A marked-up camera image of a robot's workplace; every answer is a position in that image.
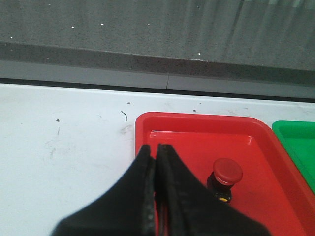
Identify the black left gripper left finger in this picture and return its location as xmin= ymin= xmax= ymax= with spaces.
xmin=52 ymin=145 xmax=156 ymax=236

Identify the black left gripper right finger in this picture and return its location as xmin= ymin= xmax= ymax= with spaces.
xmin=155 ymin=144 xmax=270 ymax=236

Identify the red mushroom push button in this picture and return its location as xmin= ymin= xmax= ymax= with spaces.
xmin=206 ymin=158 xmax=243 ymax=203

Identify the red plastic tray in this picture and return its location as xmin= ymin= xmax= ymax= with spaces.
xmin=135 ymin=112 xmax=315 ymax=236

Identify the green plastic tray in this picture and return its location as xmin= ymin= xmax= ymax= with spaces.
xmin=272 ymin=120 xmax=315 ymax=191

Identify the grey stone counter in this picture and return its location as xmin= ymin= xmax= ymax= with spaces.
xmin=0 ymin=0 xmax=315 ymax=99

